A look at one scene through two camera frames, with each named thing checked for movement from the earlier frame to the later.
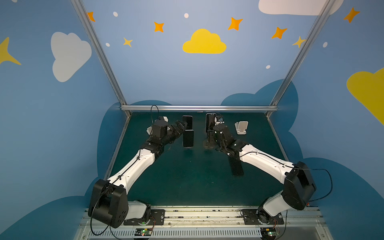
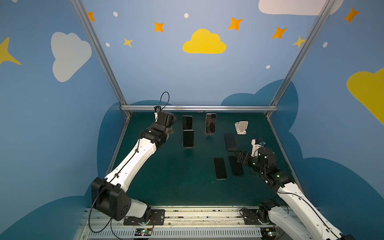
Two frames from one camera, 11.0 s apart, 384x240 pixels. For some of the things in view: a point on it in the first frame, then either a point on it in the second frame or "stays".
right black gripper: [216, 135] -> [245, 157]
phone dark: [236, 166] stays
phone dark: [209, 143] -> [220, 168]
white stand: [241, 127] stays
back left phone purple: [189, 120] stays
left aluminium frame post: [82, 13] stays
